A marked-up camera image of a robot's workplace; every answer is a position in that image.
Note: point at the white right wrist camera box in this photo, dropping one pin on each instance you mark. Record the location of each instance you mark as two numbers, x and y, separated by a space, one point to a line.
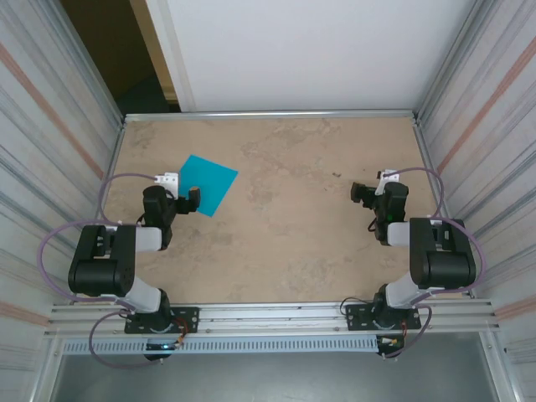
383 184

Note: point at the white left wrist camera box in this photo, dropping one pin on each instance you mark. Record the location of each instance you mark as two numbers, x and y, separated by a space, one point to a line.
169 180

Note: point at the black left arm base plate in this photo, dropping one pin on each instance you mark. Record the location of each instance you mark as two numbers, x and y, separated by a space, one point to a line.
188 318

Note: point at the small circuit board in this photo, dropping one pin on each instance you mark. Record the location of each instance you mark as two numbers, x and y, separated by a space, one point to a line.
391 342
161 346

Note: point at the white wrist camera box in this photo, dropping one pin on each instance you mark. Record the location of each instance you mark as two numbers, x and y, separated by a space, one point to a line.
383 184
169 180

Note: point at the blue square paper sheet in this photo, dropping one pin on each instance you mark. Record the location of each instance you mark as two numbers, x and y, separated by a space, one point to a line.
213 180

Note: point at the aluminium frame post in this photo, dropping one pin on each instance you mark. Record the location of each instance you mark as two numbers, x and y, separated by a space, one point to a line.
450 58
90 63

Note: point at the wide aluminium mounting rail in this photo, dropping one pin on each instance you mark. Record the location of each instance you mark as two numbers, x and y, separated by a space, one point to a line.
272 318

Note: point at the grey metal sheet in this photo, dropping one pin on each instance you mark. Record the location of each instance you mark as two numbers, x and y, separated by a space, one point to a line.
272 377

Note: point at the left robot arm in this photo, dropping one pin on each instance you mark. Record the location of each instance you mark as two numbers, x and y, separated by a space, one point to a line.
100 272

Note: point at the white door frame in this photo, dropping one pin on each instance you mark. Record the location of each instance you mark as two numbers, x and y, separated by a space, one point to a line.
167 50

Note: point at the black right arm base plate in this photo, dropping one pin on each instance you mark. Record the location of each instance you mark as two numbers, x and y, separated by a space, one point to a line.
356 316

